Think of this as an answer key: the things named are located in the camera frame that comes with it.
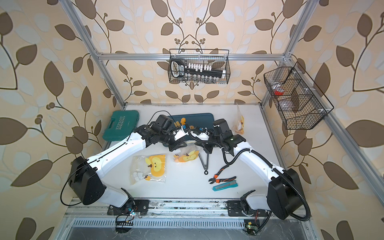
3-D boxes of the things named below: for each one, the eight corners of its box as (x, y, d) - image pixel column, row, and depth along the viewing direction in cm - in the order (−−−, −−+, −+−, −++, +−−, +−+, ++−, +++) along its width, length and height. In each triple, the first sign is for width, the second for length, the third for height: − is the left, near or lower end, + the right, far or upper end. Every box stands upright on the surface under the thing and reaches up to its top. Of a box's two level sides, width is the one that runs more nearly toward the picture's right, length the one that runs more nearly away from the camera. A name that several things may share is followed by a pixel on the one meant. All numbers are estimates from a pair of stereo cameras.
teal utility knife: (213, 192, 82) (213, 191, 80) (212, 186, 84) (212, 185, 82) (237, 186, 84) (238, 185, 82) (235, 181, 86) (236, 180, 84)
